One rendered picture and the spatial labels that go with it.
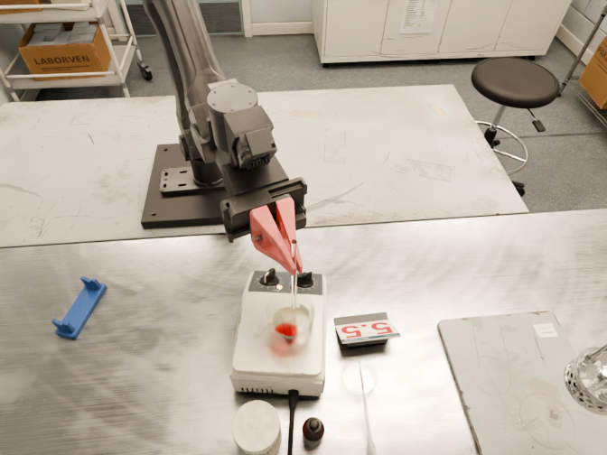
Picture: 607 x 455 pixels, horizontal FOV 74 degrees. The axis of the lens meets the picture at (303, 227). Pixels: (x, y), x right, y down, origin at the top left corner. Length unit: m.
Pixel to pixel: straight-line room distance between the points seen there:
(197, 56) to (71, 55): 2.18
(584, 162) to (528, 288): 2.04
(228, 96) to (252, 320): 0.30
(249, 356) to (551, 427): 0.43
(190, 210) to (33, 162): 0.41
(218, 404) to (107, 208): 0.46
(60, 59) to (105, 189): 1.88
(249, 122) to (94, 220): 0.53
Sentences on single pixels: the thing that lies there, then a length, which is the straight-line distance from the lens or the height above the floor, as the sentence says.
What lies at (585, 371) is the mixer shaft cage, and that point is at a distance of 0.57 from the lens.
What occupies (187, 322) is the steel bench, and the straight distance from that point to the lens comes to 0.71.
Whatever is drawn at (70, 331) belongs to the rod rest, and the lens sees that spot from 0.76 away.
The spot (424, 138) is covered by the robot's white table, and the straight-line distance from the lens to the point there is 1.04.
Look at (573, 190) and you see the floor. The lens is 2.59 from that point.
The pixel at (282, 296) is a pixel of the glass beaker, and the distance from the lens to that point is 0.53.
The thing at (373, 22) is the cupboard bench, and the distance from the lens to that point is 3.00.
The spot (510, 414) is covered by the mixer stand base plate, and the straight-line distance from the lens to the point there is 0.70.
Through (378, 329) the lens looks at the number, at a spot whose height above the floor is 0.92.
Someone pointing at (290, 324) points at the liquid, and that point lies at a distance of 0.55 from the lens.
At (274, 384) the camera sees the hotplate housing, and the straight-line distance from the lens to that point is 0.59.
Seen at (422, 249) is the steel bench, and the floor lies 0.90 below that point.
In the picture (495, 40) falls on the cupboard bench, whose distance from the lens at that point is 3.38.
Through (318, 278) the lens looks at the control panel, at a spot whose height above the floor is 0.94.
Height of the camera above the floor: 1.52
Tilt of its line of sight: 51 degrees down
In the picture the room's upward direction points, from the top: 1 degrees clockwise
